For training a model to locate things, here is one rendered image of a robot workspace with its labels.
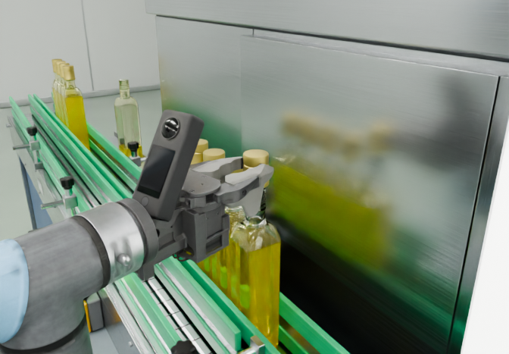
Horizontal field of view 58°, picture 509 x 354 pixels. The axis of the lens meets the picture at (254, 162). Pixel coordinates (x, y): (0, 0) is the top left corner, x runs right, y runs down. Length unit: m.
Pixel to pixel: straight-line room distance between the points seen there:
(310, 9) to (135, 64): 6.15
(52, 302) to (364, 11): 0.47
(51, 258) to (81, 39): 6.17
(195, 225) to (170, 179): 0.06
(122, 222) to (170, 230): 0.07
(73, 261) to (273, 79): 0.45
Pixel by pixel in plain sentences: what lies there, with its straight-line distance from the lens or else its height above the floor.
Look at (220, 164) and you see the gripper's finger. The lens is 0.59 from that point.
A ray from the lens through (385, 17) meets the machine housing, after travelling 0.59.
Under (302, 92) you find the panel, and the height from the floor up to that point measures 1.25.
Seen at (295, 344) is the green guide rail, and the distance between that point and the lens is 0.73.
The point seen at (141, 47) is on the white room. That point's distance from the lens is 6.79.
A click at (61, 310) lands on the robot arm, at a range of 0.44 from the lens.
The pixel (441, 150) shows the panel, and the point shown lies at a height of 1.23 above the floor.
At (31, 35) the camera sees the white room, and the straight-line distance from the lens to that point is 6.44.
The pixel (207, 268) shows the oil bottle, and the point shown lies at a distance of 0.77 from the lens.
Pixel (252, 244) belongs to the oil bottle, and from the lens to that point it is 0.62.
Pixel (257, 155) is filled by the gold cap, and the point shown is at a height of 1.19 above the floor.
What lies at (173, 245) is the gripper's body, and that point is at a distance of 0.52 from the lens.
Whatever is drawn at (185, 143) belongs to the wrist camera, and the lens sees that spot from 0.48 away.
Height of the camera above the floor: 1.40
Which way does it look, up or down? 21 degrees down
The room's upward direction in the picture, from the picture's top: straight up
